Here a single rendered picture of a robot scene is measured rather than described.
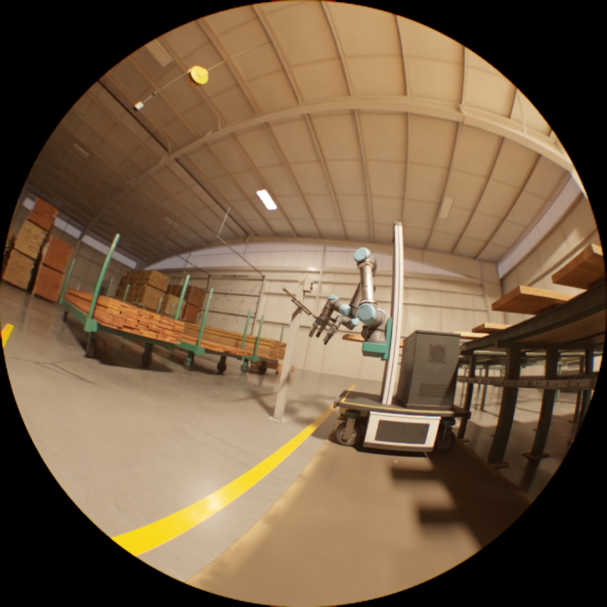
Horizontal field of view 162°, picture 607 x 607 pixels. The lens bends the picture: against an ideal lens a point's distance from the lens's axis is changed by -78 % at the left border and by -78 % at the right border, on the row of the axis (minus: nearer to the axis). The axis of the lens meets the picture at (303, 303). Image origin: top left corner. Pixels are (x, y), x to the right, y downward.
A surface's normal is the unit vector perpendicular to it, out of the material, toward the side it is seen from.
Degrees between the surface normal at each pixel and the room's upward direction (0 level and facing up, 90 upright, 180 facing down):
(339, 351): 89
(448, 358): 90
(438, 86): 176
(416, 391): 90
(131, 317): 90
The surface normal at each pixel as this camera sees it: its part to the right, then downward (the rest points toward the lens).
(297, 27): -0.24, 0.95
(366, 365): -0.36, -0.26
